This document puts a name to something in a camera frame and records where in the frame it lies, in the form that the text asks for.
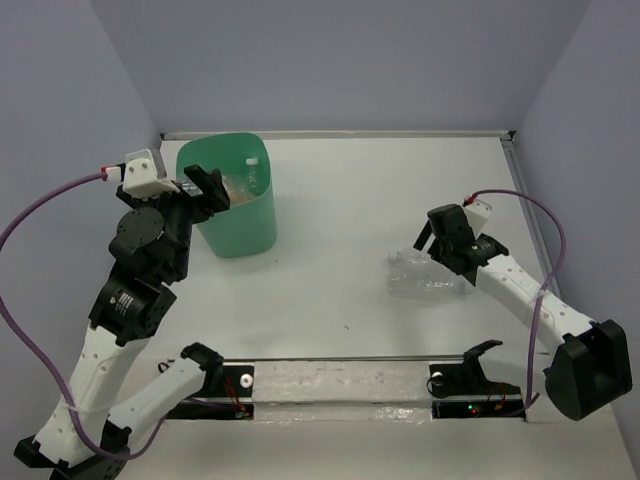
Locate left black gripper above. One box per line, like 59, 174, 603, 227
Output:
124, 163, 234, 278

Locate orange label tea bottle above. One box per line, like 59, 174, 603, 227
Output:
222, 175, 253, 206

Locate clear bottle blue label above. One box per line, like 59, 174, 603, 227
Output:
245, 157, 261, 197

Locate clear bottle blue-orange label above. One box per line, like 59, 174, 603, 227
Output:
176, 181, 202, 197

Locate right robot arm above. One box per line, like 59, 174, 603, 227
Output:
413, 202, 633, 421

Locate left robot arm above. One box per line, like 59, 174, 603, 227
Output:
14, 164, 230, 479

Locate green plastic bin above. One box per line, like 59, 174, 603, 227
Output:
176, 133, 277, 258

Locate clear crushed bottle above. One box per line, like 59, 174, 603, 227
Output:
386, 269, 471, 302

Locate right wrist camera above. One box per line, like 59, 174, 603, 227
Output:
462, 196, 492, 237

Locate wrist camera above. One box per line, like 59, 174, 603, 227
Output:
462, 196, 492, 237
100, 149, 180, 200

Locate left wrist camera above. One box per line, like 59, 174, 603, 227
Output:
100, 149, 180, 200

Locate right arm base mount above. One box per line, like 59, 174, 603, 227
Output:
425, 340, 526, 420

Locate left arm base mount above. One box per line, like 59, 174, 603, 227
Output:
167, 362, 255, 421

